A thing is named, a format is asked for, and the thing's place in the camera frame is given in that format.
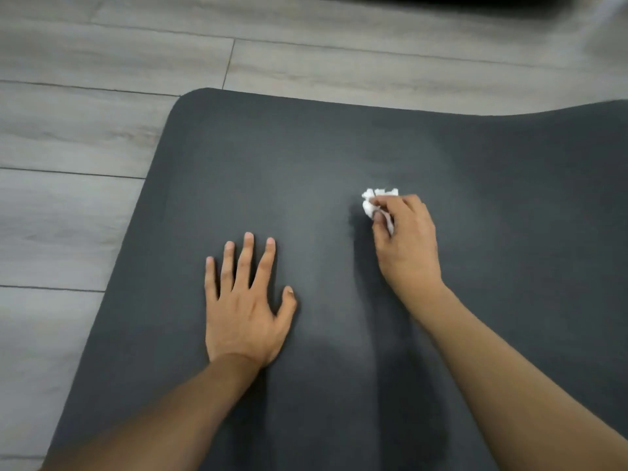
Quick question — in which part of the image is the dark grey yoga mat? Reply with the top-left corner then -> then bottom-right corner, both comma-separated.
46,87 -> 628,471

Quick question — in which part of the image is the person's right hand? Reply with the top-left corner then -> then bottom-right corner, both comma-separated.
368,193 -> 446,309

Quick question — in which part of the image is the person's left hand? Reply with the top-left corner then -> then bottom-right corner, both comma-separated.
203,232 -> 299,368

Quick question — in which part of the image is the person's right forearm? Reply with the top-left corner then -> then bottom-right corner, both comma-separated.
410,284 -> 628,471

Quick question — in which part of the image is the person's left forearm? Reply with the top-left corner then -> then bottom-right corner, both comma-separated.
41,353 -> 264,471

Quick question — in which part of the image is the white tissue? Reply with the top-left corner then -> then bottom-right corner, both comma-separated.
361,187 -> 400,236

